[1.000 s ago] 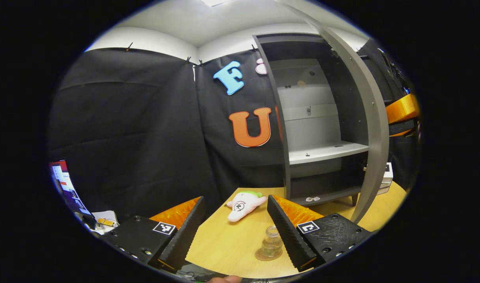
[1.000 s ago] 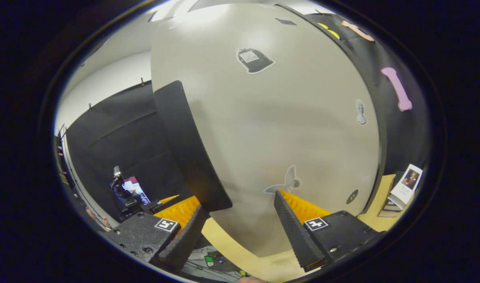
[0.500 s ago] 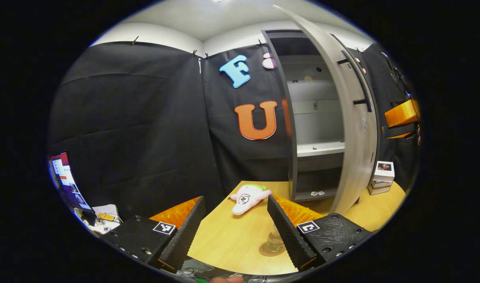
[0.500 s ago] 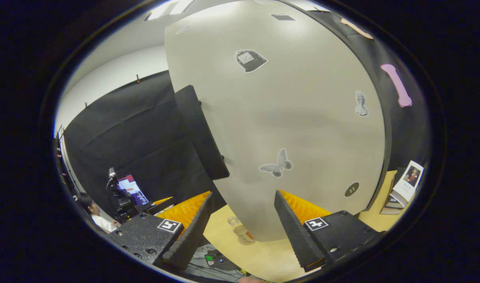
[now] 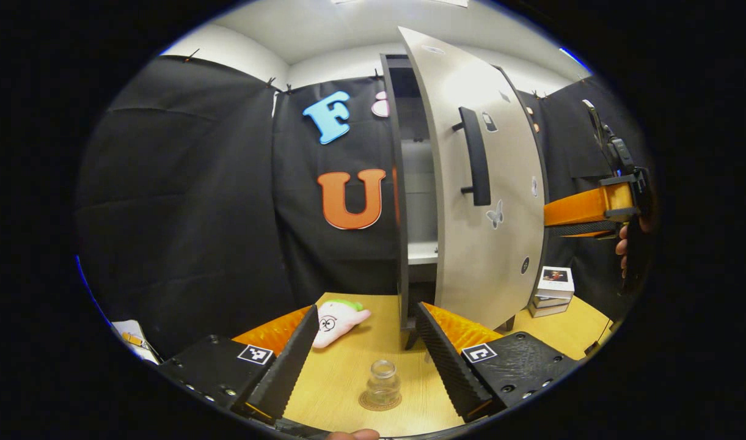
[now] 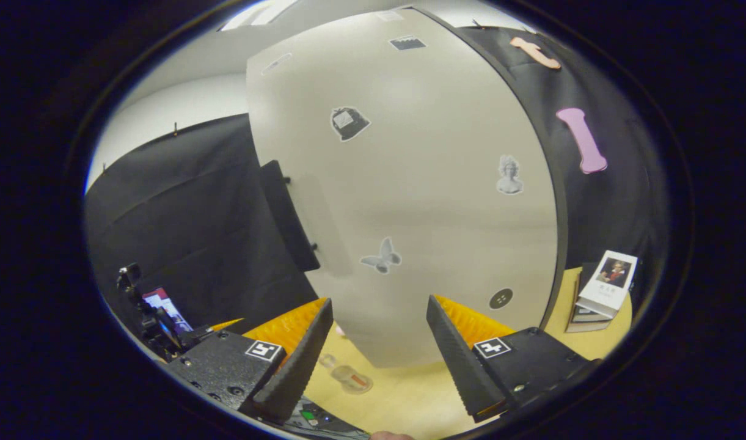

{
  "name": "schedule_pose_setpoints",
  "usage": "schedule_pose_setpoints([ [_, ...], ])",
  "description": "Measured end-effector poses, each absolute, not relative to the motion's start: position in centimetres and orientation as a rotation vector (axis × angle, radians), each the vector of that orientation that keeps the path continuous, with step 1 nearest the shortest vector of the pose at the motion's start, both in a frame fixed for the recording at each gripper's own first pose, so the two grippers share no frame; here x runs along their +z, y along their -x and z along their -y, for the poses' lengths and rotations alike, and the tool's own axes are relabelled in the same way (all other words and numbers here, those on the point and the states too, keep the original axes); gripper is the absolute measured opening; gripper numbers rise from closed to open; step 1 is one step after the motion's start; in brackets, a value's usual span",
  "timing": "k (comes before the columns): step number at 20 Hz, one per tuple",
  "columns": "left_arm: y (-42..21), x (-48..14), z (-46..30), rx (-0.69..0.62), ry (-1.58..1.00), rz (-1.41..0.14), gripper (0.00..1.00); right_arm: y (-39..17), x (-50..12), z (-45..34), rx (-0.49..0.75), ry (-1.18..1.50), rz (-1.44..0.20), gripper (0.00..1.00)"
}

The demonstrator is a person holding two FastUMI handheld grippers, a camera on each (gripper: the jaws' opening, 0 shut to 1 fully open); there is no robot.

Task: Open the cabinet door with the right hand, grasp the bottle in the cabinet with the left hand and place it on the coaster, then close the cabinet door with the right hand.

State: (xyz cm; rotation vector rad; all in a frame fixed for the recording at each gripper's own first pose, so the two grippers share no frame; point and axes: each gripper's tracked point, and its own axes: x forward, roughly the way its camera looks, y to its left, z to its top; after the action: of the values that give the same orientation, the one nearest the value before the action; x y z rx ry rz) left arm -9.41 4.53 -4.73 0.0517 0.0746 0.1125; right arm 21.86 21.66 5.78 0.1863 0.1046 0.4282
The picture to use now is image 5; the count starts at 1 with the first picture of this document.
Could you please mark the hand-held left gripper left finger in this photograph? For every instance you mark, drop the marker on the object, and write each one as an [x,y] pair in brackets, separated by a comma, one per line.
[287,366]

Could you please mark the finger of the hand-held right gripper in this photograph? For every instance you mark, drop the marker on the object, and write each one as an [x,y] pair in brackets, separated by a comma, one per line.
[592,232]
[583,224]

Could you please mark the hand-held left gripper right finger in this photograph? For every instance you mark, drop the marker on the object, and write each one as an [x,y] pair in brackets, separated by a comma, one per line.
[446,366]

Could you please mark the clear glass bottle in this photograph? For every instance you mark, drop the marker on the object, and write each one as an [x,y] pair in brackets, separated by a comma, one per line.
[383,382]

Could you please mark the round brown coaster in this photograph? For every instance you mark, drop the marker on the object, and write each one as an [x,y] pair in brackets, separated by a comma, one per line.
[366,403]

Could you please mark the grey cabinet door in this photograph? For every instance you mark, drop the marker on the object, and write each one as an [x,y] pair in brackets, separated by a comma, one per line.
[470,256]

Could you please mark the white portrait cover book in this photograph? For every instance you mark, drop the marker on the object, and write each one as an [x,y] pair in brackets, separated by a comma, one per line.
[556,280]

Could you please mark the pink white plush toy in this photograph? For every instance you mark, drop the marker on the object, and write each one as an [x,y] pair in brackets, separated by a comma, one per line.
[339,321]

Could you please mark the thin book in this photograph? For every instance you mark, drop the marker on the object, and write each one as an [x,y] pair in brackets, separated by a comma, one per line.
[551,301]
[547,310]

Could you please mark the white printed paper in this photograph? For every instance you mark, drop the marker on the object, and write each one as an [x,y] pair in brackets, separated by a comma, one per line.
[134,339]

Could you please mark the black backdrop cloth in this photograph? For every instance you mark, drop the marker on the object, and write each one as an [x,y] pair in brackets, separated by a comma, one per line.
[183,214]

